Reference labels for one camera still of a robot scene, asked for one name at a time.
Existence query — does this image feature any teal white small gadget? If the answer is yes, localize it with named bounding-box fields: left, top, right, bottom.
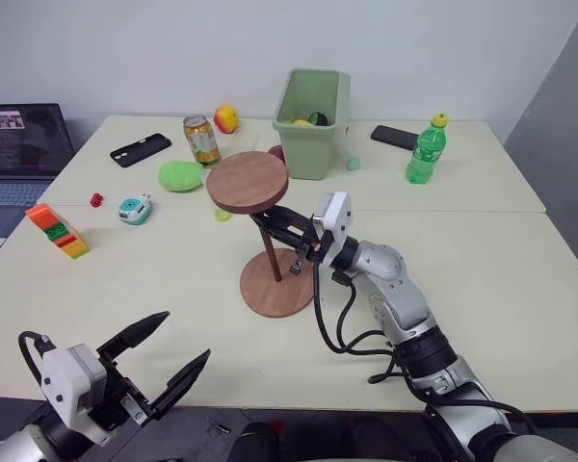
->
left=117, top=192, right=154, bottom=226

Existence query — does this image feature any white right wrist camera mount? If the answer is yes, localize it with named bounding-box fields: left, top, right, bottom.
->
left=311, top=191, right=355, bottom=267

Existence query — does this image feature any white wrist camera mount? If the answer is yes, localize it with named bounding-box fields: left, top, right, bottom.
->
left=39, top=342, right=116, bottom=447
left=311, top=191, right=355, bottom=267

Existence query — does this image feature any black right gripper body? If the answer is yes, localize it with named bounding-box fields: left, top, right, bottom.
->
left=288, top=221, right=332, bottom=276

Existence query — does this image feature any red yellow apple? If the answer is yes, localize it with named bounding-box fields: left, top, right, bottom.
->
left=213, top=104, right=241, bottom=135

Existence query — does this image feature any green plastic bottle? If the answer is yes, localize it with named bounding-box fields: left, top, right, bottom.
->
left=405, top=112, right=451, bottom=186

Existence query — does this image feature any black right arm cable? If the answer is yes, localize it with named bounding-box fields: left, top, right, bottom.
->
left=311, top=261, right=539, bottom=437

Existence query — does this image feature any grey open laptop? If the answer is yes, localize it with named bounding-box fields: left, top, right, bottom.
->
left=0, top=102, right=77, bottom=240

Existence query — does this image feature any plain black phone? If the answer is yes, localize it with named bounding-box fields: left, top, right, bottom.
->
left=370, top=124, right=418, bottom=152

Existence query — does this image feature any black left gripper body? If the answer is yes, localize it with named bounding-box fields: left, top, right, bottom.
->
left=93, top=352, right=158, bottom=432

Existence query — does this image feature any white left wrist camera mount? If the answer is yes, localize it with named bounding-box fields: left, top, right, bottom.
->
left=39, top=342, right=116, bottom=447

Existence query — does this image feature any wooden pole with round disc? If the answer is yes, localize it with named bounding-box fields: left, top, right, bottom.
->
left=205, top=150, right=290, bottom=283

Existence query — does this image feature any light green plastic bin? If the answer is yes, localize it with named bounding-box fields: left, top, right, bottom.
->
left=272, top=67, right=353, bottom=181

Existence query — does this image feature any black phone with camera holes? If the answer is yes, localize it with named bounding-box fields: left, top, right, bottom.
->
left=109, top=132, right=173, bottom=169

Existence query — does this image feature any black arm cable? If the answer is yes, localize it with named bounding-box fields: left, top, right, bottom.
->
left=311, top=261, right=539, bottom=437
left=17, top=330, right=55, bottom=387

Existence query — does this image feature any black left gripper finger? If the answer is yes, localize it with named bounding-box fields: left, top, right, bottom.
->
left=96, top=310, right=171, bottom=363
left=148, top=348, right=213, bottom=420

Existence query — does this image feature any teal ball with white stick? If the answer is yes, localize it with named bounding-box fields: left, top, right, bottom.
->
left=338, top=125, right=363, bottom=172

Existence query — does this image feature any round wooden base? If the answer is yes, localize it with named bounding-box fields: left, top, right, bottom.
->
left=239, top=247, right=320, bottom=320

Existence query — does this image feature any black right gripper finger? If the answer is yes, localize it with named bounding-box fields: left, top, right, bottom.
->
left=249, top=213, right=309, bottom=247
left=264, top=206, right=315, bottom=228

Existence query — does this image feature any yellow drink can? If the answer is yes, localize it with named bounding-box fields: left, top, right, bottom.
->
left=182, top=114, right=223, bottom=168

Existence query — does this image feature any orange green block stack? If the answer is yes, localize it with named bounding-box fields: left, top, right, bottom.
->
left=24, top=202, right=92, bottom=261

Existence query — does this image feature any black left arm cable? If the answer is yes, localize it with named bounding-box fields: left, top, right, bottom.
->
left=17, top=330, right=55, bottom=387

